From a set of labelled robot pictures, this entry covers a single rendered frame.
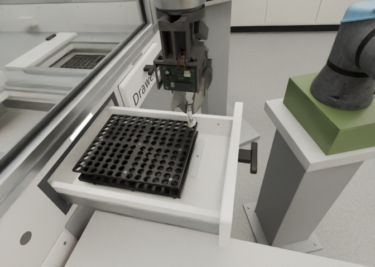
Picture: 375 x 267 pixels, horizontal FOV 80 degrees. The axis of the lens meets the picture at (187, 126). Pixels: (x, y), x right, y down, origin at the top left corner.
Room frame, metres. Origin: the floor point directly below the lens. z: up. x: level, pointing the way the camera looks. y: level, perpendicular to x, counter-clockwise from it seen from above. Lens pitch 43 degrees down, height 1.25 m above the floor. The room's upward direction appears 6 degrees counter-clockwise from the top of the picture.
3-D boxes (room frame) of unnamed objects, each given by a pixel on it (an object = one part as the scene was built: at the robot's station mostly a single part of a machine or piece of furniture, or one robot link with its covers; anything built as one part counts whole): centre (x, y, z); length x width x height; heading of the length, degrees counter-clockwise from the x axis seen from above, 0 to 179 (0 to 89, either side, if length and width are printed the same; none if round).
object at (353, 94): (0.49, -0.43, 0.91); 0.15 x 0.15 x 0.10
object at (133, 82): (0.68, 0.13, 0.87); 0.29 x 0.02 x 0.11; 162
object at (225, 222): (0.28, -0.08, 0.87); 0.29 x 0.02 x 0.11; 162
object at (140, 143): (0.34, 0.11, 0.87); 0.22 x 0.18 x 0.06; 72
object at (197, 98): (0.35, -0.02, 0.99); 0.06 x 0.03 x 0.09; 162
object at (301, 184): (0.49, -0.43, 0.38); 0.30 x 0.30 x 0.76; 6
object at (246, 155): (0.27, -0.11, 0.91); 0.07 x 0.04 x 0.01; 162
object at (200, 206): (0.34, 0.12, 0.86); 0.40 x 0.26 x 0.06; 72
